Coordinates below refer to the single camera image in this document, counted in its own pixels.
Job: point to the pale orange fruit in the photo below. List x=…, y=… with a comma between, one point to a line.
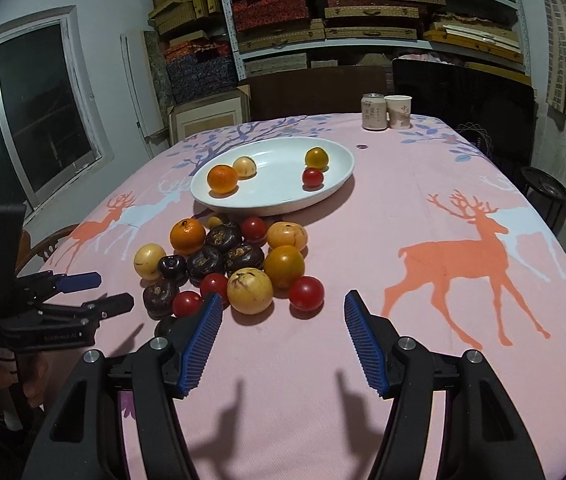
x=287, y=235

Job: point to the mandarin orange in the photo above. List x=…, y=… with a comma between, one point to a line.
x=188, y=236
x=223, y=179

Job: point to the paper cup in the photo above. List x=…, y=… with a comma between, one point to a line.
x=399, y=112

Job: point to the red cherry tomato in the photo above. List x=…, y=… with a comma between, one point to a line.
x=312, y=178
x=213, y=284
x=254, y=230
x=306, y=293
x=187, y=304

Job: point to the white framed window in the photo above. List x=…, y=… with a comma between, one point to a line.
x=38, y=110

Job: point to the dark purple fruit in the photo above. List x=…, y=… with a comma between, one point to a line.
x=244, y=257
x=205, y=264
x=164, y=326
x=224, y=236
x=172, y=267
x=161, y=299

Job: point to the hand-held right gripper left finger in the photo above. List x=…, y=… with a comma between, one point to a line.
x=202, y=347

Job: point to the yellow orange tomato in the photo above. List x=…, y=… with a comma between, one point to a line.
x=284, y=266
x=316, y=157

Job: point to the stack of woven tan boxes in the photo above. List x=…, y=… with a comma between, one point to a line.
x=373, y=12

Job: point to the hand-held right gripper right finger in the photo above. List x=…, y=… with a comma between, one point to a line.
x=365, y=347

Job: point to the small yellow green fruit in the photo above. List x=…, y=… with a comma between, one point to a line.
x=217, y=220

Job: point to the pink deer print tablecloth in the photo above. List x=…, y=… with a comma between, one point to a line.
x=413, y=210

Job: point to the stack of blue patterned boxes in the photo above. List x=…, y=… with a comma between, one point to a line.
x=198, y=70

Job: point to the black glossy panel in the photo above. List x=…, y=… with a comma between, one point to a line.
x=463, y=105

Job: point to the white oval plate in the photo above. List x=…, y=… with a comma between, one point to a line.
x=273, y=180

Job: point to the beige drink can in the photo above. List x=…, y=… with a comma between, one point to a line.
x=373, y=112

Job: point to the red patterned boxes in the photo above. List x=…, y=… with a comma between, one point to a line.
x=268, y=10

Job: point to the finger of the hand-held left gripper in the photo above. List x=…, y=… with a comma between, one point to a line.
x=82, y=281
x=108, y=306

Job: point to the brown wooden board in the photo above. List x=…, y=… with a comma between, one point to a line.
x=313, y=92

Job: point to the black round stool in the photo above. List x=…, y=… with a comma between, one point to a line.
x=545, y=195

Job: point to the pale yellow fruit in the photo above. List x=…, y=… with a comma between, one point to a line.
x=150, y=261
x=250, y=291
x=244, y=166

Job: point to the white leaning panel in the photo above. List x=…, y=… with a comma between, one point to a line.
x=135, y=90

